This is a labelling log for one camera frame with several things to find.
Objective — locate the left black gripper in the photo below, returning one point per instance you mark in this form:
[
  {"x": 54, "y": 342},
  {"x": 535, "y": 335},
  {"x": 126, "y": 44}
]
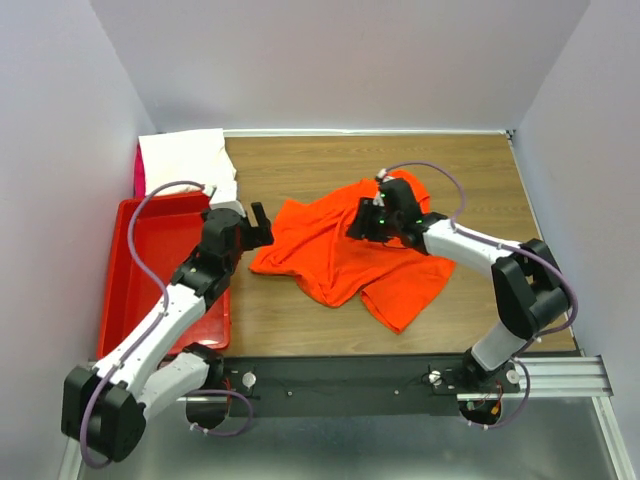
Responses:
[{"x": 257, "y": 232}]

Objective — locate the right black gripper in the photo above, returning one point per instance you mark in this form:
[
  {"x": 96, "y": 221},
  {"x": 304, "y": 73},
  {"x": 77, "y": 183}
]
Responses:
[{"x": 370, "y": 226}]

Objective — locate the orange t-shirt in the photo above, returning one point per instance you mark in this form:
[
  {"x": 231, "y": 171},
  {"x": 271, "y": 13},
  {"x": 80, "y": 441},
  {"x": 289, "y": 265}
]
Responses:
[{"x": 311, "y": 245}]

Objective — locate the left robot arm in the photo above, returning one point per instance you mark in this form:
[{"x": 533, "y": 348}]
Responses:
[{"x": 106, "y": 407}]

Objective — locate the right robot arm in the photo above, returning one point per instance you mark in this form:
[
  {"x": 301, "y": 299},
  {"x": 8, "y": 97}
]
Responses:
[{"x": 529, "y": 289}]

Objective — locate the folded white t-shirt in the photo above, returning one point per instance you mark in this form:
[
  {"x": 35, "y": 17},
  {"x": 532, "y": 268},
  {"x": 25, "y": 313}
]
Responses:
[{"x": 195, "y": 155}]

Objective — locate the folded pink t-shirt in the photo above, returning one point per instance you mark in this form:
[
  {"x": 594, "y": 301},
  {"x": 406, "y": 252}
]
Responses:
[{"x": 139, "y": 177}]

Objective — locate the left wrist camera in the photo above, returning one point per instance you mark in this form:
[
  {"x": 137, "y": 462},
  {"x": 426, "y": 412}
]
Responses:
[{"x": 224, "y": 196}]

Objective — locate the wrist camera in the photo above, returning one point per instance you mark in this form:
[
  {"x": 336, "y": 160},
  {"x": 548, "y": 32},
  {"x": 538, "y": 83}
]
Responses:
[
  {"x": 381, "y": 178},
  {"x": 224, "y": 196}
]

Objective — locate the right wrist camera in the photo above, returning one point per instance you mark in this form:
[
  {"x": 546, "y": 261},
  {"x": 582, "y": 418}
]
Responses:
[{"x": 381, "y": 178}]

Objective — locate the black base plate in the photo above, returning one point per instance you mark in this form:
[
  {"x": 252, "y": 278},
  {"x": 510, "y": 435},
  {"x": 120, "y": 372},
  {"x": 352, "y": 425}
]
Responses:
[{"x": 342, "y": 386}]

